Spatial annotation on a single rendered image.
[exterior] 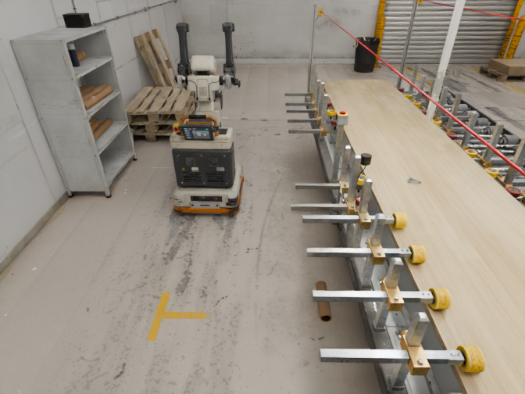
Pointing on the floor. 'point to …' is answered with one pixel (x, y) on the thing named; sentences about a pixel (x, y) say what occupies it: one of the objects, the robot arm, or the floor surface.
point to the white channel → (445, 56)
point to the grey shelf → (92, 162)
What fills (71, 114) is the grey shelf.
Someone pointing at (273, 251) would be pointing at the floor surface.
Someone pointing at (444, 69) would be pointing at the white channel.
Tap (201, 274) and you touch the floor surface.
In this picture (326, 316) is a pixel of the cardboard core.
